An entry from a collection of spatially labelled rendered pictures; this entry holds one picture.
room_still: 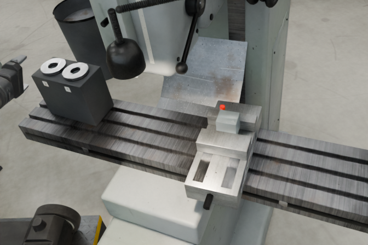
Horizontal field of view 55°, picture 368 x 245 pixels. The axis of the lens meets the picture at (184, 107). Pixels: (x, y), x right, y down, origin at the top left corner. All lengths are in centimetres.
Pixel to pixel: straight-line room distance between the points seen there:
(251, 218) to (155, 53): 124
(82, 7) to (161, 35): 250
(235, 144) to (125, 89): 210
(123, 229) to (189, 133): 39
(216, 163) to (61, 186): 164
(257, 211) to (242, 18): 104
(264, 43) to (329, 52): 201
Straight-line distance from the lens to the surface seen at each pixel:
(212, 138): 102
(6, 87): 114
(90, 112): 126
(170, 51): 83
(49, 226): 159
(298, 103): 274
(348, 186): 110
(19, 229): 171
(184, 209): 112
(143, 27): 81
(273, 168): 109
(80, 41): 295
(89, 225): 178
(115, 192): 120
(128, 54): 65
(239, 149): 99
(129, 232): 126
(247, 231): 186
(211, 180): 98
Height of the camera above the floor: 186
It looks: 43 degrees down
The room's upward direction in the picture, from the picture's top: 10 degrees counter-clockwise
